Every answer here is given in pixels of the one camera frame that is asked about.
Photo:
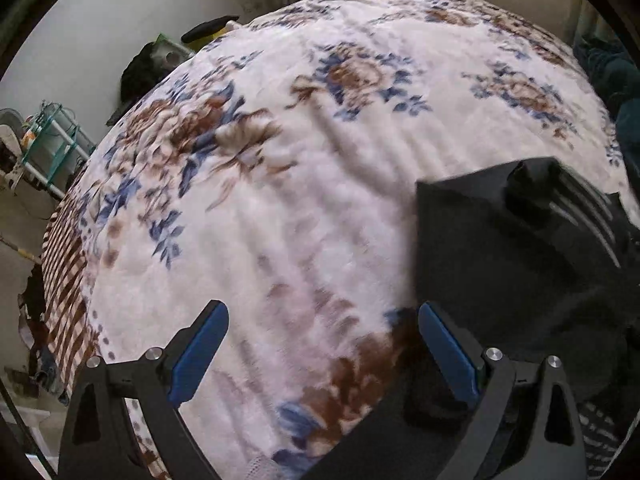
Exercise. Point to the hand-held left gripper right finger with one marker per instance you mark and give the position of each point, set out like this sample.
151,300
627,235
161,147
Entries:
450,360

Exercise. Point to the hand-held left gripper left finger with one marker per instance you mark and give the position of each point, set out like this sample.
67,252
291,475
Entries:
200,355

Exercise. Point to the black garment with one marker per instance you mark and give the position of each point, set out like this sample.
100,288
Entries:
500,270

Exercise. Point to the dark cloth pile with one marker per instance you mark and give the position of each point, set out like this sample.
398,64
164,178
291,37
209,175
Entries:
35,330

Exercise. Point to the striped dark cloth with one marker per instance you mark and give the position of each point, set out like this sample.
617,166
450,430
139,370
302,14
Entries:
602,440

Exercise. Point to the floral fleece blanket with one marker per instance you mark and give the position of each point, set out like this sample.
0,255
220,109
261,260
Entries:
310,210

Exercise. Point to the wooden stick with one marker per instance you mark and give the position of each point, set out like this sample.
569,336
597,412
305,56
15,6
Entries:
20,250

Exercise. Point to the teal and white rack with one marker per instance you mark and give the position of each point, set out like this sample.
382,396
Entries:
55,145

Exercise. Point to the black bag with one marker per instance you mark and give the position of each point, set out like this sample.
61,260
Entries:
140,77

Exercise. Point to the dark teal cloth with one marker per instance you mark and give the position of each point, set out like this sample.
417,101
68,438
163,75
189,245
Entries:
612,80

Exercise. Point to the black and yellow object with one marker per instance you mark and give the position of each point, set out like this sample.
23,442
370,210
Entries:
207,30

